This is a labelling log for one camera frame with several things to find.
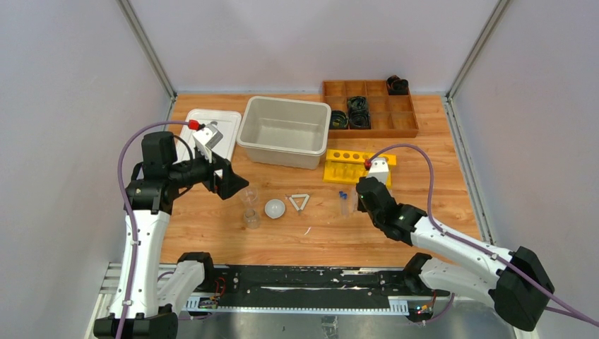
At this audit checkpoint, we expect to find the white plastic lid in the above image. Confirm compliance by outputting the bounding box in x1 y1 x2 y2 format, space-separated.
175 109 242 161

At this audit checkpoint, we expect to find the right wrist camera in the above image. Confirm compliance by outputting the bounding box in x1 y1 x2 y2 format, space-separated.
366 157 390 185

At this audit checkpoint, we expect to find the black strap coil in tray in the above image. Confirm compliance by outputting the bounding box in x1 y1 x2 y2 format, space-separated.
346 95 372 130

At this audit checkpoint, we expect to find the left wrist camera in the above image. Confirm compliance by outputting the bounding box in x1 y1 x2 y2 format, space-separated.
191 124 223 163

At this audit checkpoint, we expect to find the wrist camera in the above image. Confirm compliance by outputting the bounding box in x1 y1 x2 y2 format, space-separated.
366 157 390 185
191 124 223 163

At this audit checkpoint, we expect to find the yellow test tube rack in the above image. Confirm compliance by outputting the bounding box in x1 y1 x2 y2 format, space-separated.
323 149 373 185

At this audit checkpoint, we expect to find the black strap coil corner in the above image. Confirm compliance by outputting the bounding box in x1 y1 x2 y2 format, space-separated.
386 75 409 95

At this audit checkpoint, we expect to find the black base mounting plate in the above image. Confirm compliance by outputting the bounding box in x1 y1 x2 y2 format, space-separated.
184 265 450 314

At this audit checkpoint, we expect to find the white clay triangle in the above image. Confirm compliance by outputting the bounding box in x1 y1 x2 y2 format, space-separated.
285 194 311 215

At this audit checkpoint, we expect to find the beige plastic bin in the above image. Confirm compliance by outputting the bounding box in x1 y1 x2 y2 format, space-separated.
236 96 332 170

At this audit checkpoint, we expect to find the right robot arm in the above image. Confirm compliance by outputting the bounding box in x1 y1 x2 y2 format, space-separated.
356 177 554 332

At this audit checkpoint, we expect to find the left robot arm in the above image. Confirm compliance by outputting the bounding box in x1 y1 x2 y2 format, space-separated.
93 126 249 338

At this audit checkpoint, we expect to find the white evaporating dish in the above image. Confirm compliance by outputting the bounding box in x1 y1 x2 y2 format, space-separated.
264 199 286 220

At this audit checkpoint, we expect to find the wooden compartment tray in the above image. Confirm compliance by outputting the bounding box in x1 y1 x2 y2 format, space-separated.
321 80 420 139

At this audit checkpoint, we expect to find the small glass flask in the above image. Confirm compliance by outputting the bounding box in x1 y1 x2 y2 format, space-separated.
243 208 261 230

